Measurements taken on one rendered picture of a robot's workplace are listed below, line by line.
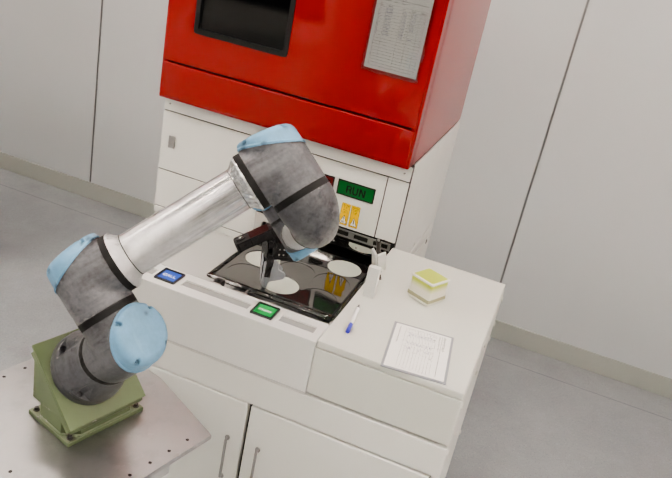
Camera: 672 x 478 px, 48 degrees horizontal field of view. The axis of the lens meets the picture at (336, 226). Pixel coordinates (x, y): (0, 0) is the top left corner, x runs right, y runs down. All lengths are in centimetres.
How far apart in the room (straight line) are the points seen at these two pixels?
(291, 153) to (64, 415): 67
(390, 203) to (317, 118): 33
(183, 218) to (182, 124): 106
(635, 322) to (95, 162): 302
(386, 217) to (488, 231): 158
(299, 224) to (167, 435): 53
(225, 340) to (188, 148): 82
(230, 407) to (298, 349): 27
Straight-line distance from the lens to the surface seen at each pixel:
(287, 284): 209
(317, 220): 141
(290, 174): 140
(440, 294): 202
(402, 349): 178
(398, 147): 214
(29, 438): 165
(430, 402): 173
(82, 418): 161
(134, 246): 144
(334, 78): 216
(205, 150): 244
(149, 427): 167
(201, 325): 187
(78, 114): 462
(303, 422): 187
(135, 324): 144
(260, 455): 198
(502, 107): 363
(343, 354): 174
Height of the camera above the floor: 188
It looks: 23 degrees down
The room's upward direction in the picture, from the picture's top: 12 degrees clockwise
